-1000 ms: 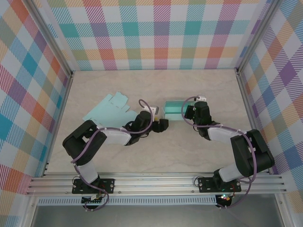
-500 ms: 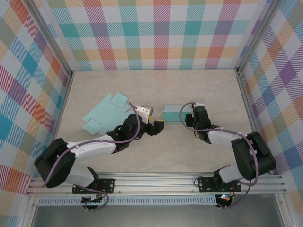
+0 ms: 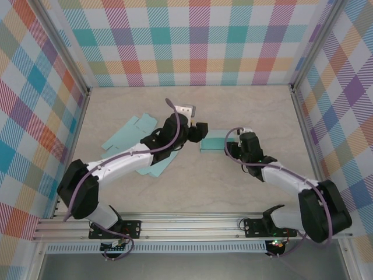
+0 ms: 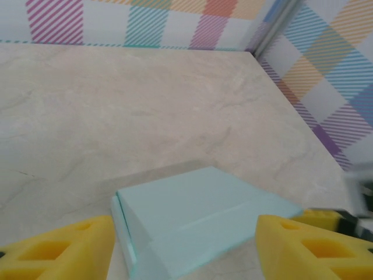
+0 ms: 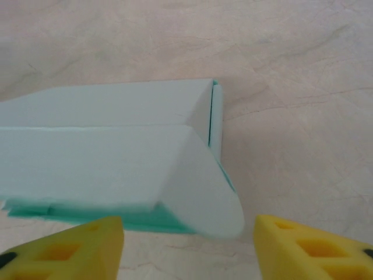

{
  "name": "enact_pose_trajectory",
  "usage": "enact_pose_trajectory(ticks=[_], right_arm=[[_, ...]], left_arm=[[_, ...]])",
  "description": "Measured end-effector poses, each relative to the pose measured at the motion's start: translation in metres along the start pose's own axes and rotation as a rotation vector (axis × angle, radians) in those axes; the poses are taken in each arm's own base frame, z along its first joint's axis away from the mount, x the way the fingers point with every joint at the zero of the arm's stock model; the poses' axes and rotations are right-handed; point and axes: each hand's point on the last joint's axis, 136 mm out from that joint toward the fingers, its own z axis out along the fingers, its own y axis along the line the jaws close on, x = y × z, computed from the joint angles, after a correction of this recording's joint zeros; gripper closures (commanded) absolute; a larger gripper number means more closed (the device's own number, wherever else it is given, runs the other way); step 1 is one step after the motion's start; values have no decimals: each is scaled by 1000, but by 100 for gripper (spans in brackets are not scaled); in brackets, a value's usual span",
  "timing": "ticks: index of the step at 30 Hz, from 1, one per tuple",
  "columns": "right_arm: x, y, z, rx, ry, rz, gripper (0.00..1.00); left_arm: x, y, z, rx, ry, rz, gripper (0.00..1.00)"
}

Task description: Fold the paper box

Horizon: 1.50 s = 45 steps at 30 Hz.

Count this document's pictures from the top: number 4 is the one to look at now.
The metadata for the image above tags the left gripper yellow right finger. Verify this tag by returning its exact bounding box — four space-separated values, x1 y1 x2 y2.
255 214 373 280

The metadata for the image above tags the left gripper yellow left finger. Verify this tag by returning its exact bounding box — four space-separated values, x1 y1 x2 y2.
0 215 115 280

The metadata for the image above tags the light blue paper box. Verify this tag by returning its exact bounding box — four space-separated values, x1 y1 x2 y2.
111 166 304 280

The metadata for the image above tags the aluminium corner post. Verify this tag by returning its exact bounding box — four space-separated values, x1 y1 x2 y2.
246 0 297 58

